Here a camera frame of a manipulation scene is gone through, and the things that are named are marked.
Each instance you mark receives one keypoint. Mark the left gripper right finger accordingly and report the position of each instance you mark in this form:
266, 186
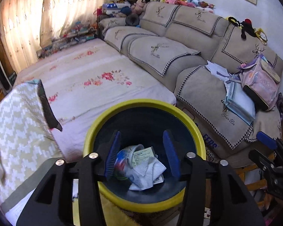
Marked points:
231, 202

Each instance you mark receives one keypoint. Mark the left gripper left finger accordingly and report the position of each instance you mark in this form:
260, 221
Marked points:
51, 202

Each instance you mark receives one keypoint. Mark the colourful paper cup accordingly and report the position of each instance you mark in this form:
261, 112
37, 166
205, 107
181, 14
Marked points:
124, 160

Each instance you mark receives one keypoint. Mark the yellow rimmed black trash bin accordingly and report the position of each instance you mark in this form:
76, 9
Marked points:
143, 121

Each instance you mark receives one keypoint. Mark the blue plastic document folder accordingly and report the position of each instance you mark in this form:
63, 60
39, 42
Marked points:
238, 102

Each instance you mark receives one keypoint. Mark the pink school backpack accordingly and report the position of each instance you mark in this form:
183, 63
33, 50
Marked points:
260, 82

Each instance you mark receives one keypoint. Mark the yellow green patterned tablecloth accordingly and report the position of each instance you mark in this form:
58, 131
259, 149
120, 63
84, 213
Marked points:
28, 148

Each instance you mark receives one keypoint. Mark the crumpled white tissue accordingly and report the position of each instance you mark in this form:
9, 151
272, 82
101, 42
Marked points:
142, 176

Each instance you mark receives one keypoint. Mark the beige sectional sofa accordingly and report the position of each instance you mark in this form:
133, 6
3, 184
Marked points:
174, 43

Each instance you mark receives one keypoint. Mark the low shelf of books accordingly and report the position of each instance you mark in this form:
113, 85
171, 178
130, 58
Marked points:
78, 34

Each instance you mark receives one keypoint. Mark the pile of plush toys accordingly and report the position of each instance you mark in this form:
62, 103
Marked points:
128, 12

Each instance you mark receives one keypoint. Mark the cream embroidered curtain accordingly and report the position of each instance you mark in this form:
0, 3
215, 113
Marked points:
28, 25

